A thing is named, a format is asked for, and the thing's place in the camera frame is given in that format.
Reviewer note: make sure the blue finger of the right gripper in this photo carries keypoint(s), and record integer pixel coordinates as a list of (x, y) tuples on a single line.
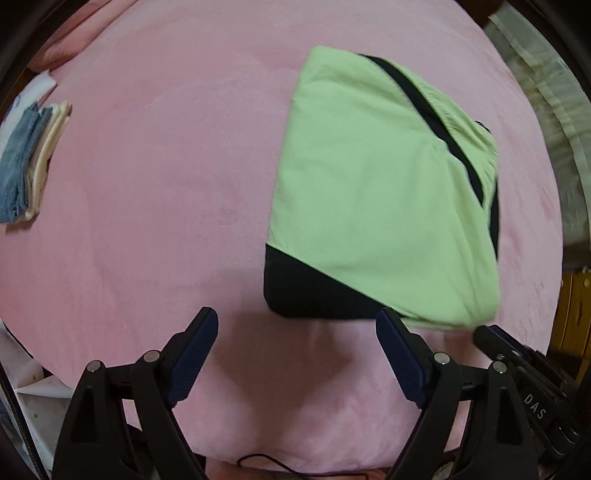
[(510, 340), (492, 346)]

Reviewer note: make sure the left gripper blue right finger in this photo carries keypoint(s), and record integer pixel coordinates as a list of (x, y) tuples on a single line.
[(408, 354)]

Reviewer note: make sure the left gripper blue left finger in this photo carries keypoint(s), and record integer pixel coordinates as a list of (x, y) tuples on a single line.
[(186, 353)]

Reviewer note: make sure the green and black hooded jacket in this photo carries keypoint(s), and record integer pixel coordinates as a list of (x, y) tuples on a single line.
[(386, 195)]

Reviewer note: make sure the wooden drawer cabinet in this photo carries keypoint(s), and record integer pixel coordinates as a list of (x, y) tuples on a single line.
[(570, 338)]

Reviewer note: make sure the cartoon printed bed sheet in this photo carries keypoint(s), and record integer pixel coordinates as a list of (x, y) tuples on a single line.
[(42, 397)]

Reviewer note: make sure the pink plush bed blanket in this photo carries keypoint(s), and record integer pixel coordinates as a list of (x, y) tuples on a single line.
[(158, 202)]

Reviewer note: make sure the sofa with lace cover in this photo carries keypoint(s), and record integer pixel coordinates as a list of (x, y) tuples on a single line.
[(562, 110)]

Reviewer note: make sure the folded cream garment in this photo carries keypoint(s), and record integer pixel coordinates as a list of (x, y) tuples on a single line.
[(37, 172)]

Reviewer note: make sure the folded blue jeans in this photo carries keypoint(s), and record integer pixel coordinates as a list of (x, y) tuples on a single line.
[(15, 161)]

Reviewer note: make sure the white printed small pillow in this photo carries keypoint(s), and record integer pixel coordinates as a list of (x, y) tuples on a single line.
[(36, 91)]

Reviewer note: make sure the folded pink quilt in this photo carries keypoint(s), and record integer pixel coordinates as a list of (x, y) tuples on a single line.
[(77, 33)]

